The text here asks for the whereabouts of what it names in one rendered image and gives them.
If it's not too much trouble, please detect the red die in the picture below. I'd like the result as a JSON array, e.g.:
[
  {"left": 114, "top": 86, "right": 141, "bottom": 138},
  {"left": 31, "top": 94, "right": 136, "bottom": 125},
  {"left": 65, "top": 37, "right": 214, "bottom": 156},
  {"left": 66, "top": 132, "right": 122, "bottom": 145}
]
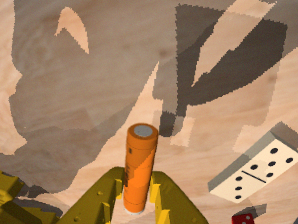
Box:
[{"left": 231, "top": 213, "right": 255, "bottom": 224}]

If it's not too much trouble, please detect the cream domino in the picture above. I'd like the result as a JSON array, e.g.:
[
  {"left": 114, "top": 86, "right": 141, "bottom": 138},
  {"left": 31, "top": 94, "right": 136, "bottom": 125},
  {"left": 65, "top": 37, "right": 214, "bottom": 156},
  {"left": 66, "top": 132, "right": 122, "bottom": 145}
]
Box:
[{"left": 207, "top": 130, "right": 298, "bottom": 203}]

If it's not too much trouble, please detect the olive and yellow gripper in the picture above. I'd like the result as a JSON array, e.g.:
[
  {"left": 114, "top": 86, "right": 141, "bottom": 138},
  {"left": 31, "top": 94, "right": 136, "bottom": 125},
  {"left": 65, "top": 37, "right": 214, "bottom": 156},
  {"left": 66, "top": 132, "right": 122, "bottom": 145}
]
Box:
[{"left": 56, "top": 166, "right": 209, "bottom": 224}]

